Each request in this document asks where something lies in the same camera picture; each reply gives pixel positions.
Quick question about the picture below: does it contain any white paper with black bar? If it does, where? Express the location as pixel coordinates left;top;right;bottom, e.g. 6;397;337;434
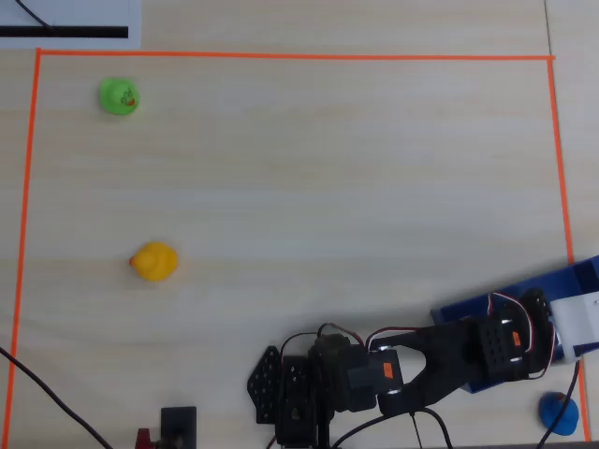
0;0;141;50

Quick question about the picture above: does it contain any yellow rubber duck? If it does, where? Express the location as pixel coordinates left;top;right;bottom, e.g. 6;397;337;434
128;240;180;282

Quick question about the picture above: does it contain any orange tape strip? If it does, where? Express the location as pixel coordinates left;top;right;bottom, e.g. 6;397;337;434
5;49;43;431
36;48;557;63
547;58;592;443

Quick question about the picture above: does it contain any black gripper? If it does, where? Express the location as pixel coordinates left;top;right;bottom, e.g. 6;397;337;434
519;288;558;378

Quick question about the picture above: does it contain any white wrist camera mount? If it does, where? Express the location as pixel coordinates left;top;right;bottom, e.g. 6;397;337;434
548;292;599;365

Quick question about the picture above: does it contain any blue plastic box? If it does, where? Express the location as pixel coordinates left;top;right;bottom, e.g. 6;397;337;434
430;254;599;394

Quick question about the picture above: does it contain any black clamp stand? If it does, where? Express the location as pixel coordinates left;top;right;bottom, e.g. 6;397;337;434
160;406;197;449

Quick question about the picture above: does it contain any blue rubber duck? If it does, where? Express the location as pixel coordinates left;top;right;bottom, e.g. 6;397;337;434
537;391;580;437

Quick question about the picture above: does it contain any green rubber duck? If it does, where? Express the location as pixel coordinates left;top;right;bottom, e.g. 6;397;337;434
97;77;141;117

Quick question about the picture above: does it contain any black camera cable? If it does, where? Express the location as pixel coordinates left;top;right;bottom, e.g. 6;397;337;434
537;362;581;449

